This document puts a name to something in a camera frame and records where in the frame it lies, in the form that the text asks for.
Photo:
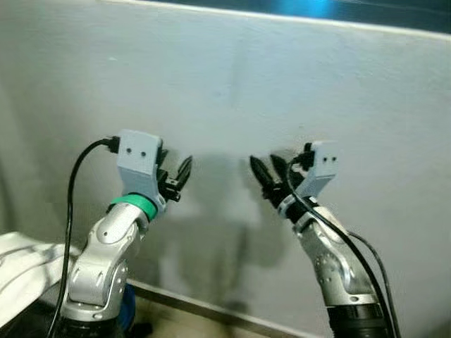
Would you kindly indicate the white shirt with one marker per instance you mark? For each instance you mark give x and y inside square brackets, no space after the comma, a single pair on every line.
[28,271]

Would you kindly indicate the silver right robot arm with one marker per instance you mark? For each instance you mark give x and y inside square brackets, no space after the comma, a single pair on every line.
[338,267]

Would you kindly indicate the blue plastic basin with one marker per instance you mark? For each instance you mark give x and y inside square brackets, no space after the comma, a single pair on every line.
[128,310]

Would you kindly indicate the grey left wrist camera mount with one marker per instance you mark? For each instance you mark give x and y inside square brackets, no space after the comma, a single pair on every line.
[137,158]

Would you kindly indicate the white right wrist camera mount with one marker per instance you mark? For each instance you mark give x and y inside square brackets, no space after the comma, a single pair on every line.
[323,165]

